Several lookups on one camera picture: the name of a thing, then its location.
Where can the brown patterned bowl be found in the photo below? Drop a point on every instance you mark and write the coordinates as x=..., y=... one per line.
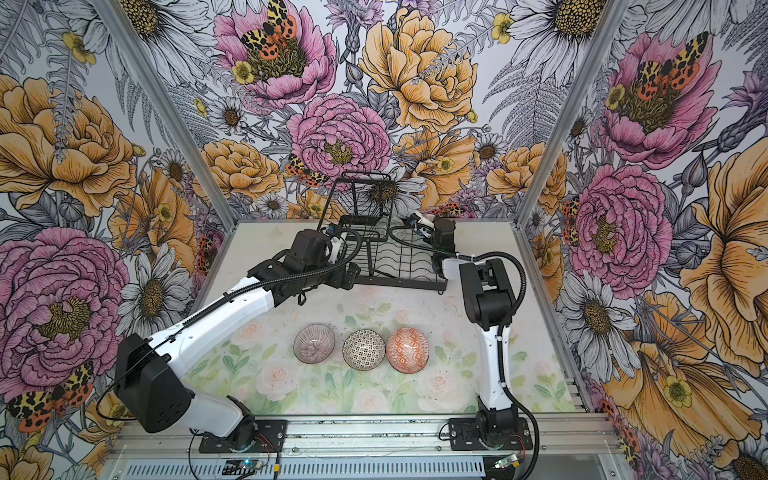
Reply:
x=364, y=350

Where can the orange red patterned bowl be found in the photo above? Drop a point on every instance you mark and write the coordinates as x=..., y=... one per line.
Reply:
x=407, y=350

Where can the white vented cable duct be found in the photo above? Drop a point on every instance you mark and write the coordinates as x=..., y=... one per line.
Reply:
x=306, y=468

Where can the aluminium front rail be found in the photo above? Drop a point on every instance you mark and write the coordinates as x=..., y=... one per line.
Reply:
x=382, y=435

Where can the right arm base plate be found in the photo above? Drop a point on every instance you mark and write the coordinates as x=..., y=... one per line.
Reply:
x=466, y=434

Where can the black wire dish rack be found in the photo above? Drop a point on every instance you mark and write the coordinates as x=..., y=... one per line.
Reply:
x=394, y=250

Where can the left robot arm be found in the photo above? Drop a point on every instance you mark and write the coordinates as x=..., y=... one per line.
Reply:
x=150, y=370

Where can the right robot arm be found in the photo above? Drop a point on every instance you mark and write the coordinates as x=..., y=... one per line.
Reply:
x=493, y=287

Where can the pink patterned bowl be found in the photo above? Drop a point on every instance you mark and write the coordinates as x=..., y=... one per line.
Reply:
x=314, y=344

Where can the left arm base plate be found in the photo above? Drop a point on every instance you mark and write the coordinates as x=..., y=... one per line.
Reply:
x=251, y=436

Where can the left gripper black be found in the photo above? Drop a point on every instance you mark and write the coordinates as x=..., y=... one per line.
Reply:
x=336, y=279

